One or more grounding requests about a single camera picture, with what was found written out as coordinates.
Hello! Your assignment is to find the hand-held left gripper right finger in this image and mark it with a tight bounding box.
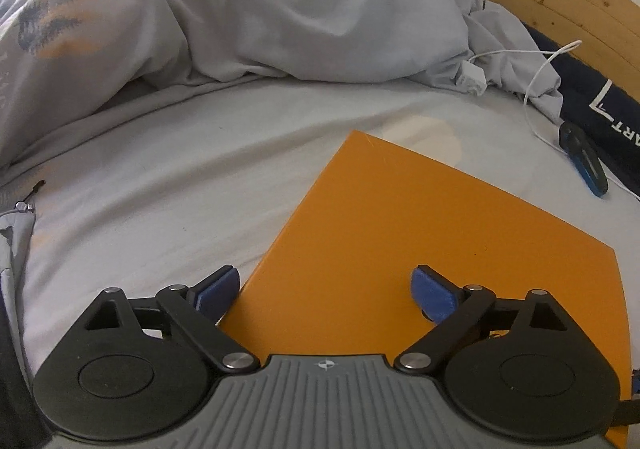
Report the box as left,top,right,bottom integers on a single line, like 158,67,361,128
394,265,576,374

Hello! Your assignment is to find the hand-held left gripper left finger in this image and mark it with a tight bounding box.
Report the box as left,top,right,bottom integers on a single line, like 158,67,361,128
82,265,261,374

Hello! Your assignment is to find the orange box lid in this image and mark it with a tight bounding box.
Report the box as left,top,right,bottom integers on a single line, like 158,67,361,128
218,130,630,449

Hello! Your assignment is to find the blue and black clip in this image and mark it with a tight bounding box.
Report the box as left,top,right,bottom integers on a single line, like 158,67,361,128
558,121,609,198

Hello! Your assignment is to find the grey hooded jacket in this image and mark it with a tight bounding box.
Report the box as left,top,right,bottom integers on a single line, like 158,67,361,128
0,179,48,449

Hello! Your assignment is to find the white charger plug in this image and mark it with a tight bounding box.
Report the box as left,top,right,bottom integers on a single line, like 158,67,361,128
457,60,487,97

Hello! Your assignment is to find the light grey duvet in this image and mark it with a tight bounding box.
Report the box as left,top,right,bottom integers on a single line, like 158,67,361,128
0,0,563,164

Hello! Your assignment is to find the white charging cable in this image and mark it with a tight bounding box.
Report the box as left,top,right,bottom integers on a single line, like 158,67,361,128
470,40,640,202

